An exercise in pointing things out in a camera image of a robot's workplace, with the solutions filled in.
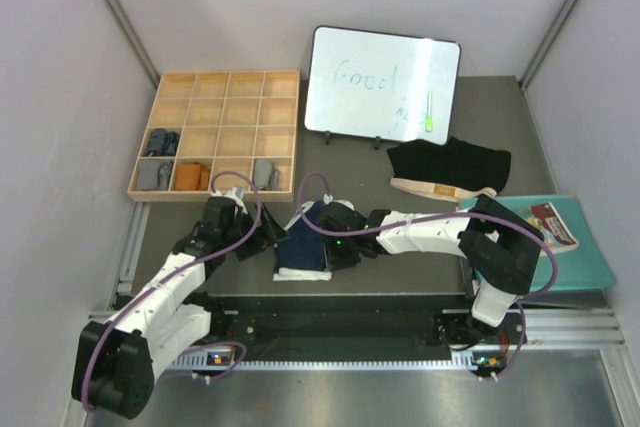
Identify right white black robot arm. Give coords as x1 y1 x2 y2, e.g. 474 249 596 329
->
313 196 545 343

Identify rolled dark patterned socks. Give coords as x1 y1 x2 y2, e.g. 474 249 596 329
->
143 128 180 157

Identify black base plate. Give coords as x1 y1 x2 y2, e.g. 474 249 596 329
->
169 306 526 349

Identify rolled orange cloth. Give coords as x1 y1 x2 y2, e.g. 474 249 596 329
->
174 162 210 191

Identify rolled grey cloth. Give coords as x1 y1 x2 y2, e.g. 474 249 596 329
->
135 159 173 191

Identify teal folder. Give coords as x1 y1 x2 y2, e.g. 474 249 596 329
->
458 193 617 293

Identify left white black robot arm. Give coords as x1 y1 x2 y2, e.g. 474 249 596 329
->
71 195 287 419

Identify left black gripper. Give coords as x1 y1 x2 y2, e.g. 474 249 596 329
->
222 202 289 261

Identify white slotted cable duct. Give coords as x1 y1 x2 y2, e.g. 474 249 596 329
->
172 349 506 372

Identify small whiteboard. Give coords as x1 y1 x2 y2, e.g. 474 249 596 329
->
304 26 461 145

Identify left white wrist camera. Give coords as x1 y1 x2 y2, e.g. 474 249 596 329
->
210 185 246 209

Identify green marker pen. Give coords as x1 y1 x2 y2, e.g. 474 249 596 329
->
425 91 433 132

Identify yellow paperback book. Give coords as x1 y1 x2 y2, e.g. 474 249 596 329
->
516 202 579 254

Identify black underwear beige waistband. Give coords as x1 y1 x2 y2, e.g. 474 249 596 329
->
387 137 512 203

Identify navy blue white underwear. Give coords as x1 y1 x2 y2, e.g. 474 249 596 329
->
273 211 332 282

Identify wooden compartment tray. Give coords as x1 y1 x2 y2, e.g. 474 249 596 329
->
128 70 300 202

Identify grey underwear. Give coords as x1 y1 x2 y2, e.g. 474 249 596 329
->
253 158 280 191

